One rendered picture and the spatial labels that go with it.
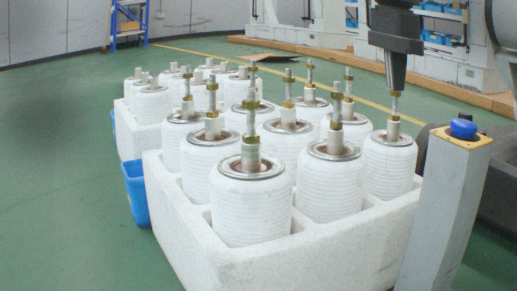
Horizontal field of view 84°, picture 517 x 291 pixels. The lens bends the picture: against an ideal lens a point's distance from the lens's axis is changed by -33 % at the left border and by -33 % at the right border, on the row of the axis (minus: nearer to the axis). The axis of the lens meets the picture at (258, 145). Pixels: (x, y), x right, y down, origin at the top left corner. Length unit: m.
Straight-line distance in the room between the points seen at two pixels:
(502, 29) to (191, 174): 0.62
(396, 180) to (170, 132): 0.36
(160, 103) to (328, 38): 3.12
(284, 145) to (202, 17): 6.58
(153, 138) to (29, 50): 5.97
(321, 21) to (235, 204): 3.54
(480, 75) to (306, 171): 2.16
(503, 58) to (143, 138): 0.83
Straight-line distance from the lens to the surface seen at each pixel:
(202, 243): 0.46
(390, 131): 0.60
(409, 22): 0.55
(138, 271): 0.72
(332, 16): 3.97
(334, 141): 0.52
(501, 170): 0.81
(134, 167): 0.89
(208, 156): 0.53
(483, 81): 2.59
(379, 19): 0.58
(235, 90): 1.00
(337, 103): 0.51
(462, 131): 0.44
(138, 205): 0.82
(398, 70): 0.57
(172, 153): 0.66
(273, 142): 0.59
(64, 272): 0.74
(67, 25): 6.70
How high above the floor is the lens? 0.43
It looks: 19 degrees down
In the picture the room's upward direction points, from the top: straight up
